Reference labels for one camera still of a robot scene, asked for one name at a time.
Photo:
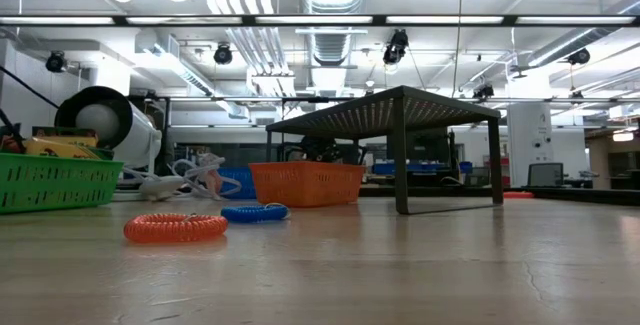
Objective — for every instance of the grey perforated metal shelf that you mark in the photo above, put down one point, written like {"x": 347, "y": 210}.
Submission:
{"x": 380, "y": 110}

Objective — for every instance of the red coil wristband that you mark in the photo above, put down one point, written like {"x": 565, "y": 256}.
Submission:
{"x": 175, "y": 227}
{"x": 517, "y": 195}

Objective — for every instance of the orange plastic basket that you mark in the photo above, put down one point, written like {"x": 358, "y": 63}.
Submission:
{"x": 305, "y": 185}

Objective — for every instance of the blue plastic basket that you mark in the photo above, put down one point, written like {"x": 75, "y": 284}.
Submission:
{"x": 235, "y": 182}

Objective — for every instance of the blue coil wristband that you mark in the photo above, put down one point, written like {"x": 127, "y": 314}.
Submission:
{"x": 250, "y": 214}

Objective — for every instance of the green plastic basket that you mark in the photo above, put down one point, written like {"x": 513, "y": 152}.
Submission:
{"x": 50, "y": 185}

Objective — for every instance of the white cylindrical desk lamp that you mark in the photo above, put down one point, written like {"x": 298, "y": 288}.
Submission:
{"x": 135, "y": 140}

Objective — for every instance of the black ceiling spotlight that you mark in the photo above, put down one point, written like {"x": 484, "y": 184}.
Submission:
{"x": 579, "y": 56}
{"x": 396, "y": 47}
{"x": 223, "y": 54}
{"x": 55, "y": 61}

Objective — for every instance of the white column with sign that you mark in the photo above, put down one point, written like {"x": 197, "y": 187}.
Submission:
{"x": 530, "y": 135}

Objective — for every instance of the blue storage bin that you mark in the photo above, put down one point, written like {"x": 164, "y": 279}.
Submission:
{"x": 425, "y": 168}

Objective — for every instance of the black background robot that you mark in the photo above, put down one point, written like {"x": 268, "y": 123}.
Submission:
{"x": 320, "y": 149}

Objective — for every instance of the grey monitor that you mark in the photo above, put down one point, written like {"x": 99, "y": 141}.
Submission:
{"x": 545, "y": 175}

